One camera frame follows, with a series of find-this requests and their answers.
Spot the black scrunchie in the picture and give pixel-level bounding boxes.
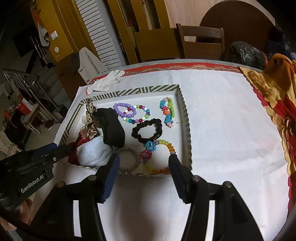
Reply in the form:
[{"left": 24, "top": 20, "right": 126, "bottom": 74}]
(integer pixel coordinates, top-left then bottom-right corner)
[{"left": 131, "top": 118, "right": 163, "bottom": 144}]

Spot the white table cloth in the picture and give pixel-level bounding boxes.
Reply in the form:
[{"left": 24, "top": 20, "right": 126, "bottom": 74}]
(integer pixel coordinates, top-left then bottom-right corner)
[{"left": 53, "top": 68, "right": 292, "bottom": 241}]

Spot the neon star bead bracelet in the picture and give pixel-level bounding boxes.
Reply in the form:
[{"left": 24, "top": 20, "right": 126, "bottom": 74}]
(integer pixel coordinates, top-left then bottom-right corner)
[{"left": 158, "top": 96, "right": 177, "bottom": 129}]

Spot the white cotton glove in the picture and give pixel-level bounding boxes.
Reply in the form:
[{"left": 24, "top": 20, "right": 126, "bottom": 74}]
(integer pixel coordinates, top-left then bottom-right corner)
[{"left": 85, "top": 70, "right": 125, "bottom": 95}]

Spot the black plastic bag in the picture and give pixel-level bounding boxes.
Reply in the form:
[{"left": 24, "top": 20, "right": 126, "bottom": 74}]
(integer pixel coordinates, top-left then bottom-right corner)
[{"left": 229, "top": 41, "right": 268, "bottom": 70}]

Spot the wooden chair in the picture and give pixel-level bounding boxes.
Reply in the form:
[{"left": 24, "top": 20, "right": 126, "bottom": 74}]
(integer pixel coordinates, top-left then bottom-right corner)
[{"left": 176, "top": 24, "right": 225, "bottom": 60}]

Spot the leopard print bow scrunchie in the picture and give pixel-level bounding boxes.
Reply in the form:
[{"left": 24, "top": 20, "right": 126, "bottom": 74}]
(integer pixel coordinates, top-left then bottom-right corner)
[{"left": 80, "top": 98, "right": 99, "bottom": 140}]

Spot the orange red floral blanket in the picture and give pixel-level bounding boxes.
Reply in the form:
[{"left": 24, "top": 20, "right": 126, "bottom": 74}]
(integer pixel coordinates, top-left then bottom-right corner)
[{"left": 240, "top": 54, "right": 296, "bottom": 213}]

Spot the wall light switch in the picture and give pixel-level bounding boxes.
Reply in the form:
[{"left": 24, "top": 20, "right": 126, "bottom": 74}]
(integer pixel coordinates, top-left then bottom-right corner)
[{"left": 50, "top": 31, "right": 58, "bottom": 40}]

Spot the white garment on chair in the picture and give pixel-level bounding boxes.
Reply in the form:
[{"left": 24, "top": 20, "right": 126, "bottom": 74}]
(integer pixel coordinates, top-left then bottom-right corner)
[{"left": 78, "top": 47, "right": 107, "bottom": 84}]

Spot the red satin bow clip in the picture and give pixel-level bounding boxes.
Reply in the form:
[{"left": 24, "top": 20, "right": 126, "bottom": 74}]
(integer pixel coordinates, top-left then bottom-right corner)
[{"left": 68, "top": 135, "right": 90, "bottom": 165}]

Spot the metal rack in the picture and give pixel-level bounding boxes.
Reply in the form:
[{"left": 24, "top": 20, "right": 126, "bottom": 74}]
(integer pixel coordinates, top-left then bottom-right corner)
[{"left": 1, "top": 68, "right": 58, "bottom": 130}]

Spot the braided pink grey hairband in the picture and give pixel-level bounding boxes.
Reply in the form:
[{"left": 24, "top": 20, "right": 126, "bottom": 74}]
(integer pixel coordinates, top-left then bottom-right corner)
[{"left": 117, "top": 147, "right": 141, "bottom": 173}]

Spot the rainbow orange bead necklace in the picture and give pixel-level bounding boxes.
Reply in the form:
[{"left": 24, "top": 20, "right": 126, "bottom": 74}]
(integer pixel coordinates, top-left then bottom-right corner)
[{"left": 140, "top": 139, "right": 177, "bottom": 175}]

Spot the white fluffy scrunchie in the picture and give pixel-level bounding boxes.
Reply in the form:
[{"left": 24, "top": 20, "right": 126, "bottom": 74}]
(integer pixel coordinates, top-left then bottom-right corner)
[{"left": 77, "top": 136, "right": 113, "bottom": 169}]

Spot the black cloth hair clip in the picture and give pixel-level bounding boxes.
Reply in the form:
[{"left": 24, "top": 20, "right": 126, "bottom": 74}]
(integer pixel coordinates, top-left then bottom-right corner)
[{"left": 93, "top": 108, "right": 125, "bottom": 148}]

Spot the striped tray box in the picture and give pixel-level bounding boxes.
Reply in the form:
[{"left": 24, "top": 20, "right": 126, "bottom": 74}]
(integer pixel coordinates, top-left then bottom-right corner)
[{"left": 54, "top": 84, "right": 193, "bottom": 177}]

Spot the person's left hand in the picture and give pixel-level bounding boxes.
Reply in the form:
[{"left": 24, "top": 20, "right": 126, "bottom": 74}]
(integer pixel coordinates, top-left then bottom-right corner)
[{"left": 0, "top": 198, "right": 34, "bottom": 232}]

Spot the white louvered door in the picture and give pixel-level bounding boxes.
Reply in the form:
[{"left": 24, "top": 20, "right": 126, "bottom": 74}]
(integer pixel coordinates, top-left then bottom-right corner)
[{"left": 76, "top": 0, "right": 126, "bottom": 70}]

